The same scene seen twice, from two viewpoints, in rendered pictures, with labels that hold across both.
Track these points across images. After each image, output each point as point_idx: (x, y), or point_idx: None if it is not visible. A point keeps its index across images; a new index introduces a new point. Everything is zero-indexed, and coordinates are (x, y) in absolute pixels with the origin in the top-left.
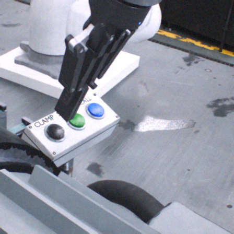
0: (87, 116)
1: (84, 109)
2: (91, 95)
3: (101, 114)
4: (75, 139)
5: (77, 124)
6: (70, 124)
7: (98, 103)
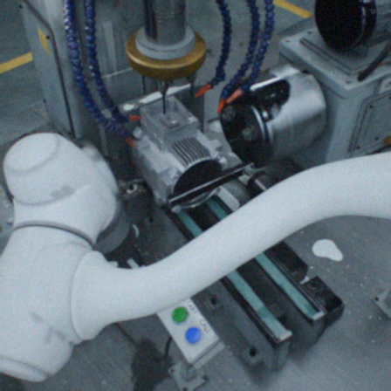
0: (187, 326)
1: (194, 325)
2: (213, 333)
3: (187, 339)
4: (161, 313)
5: (172, 313)
6: (174, 309)
7: (204, 340)
